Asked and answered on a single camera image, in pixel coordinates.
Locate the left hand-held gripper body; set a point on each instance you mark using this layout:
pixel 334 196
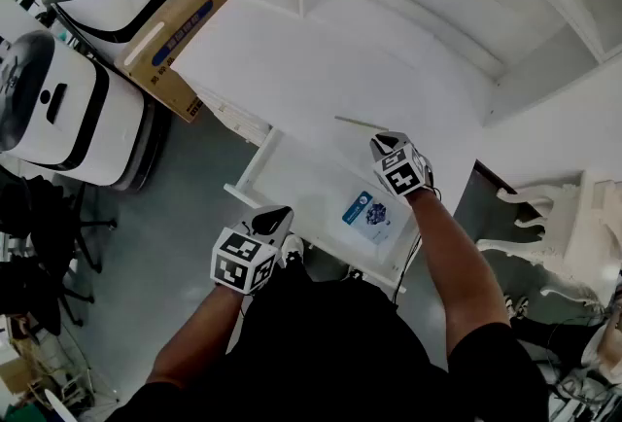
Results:
pixel 240 262

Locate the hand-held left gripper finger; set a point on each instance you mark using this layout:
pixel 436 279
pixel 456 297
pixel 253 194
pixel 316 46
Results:
pixel 252 224
pixel 284 233

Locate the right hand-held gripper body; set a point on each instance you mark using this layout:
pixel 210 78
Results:
pixel 405 172

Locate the thin wooden stick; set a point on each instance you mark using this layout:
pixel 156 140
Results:
pixel 359 122

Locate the large white drawer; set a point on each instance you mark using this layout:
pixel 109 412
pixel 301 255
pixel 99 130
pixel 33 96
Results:
pixel 301 186

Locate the clear plastic bag with label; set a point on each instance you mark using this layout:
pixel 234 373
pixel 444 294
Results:
pixel 367 216

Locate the person's right forearm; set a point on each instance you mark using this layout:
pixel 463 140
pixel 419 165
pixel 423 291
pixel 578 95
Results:
pixel 461 274

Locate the person's left forearm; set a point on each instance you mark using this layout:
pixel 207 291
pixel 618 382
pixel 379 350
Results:
pixel 199 337

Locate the white desk with hutch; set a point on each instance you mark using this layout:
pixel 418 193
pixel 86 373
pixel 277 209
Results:
pixel 316 60

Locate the person's left white shoe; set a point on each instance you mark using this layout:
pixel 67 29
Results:
pixel 291 247

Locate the person's white shoe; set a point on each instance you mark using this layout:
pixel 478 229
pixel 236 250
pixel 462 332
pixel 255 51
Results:
pixel 291 247
pixel 355 272

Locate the person's right white shoe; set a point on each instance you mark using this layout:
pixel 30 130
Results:
pixel 355 272

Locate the person's black clothing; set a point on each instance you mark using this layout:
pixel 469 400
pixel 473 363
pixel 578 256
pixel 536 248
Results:
pixel 330 352

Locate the ornate white vanity table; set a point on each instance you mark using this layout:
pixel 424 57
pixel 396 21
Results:
pixel 573 225

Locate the brown cardboard box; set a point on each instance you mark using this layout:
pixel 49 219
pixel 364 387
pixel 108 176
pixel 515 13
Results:
pixel 165 45

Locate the black office chair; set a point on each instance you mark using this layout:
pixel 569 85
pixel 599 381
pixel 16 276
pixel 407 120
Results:
pixel 39 216
pixel 34 298

